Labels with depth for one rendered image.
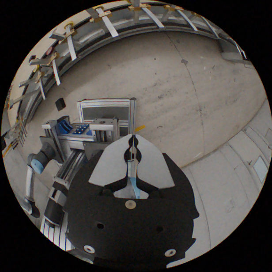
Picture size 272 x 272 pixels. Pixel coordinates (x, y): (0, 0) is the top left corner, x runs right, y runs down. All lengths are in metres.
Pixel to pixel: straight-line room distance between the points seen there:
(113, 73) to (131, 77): 0.27
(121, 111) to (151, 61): 0.85
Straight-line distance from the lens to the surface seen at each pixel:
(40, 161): 0.75
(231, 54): 2.32
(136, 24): 0.94
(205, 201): 2.09
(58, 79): 0.81
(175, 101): 1.56
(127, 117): 1.30
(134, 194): 0.42
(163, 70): 1.49
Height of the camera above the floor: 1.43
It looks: 60 degrees down
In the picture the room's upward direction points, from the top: 180 degrees counter-clockwise
